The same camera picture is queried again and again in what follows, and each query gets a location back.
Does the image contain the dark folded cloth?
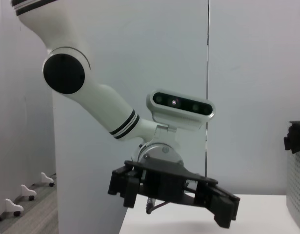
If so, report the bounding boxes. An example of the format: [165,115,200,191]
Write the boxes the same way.
[283,111,300,154]

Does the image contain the white partition foot with caster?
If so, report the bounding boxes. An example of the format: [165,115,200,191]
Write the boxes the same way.
[40,172,55,187]
[4,198,24,216]
[20,184,38,201]

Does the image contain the grey perforated storage box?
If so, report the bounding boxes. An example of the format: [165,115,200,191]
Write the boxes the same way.
[285,148,300,223]

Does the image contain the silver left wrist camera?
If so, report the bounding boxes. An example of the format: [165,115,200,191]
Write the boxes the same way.
[146,89,216,132]

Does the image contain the thin left gripper cable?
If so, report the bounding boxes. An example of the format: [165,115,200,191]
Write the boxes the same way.
[145,197,170,215]

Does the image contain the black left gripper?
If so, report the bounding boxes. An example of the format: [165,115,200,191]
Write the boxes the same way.
[107,157,240,229]

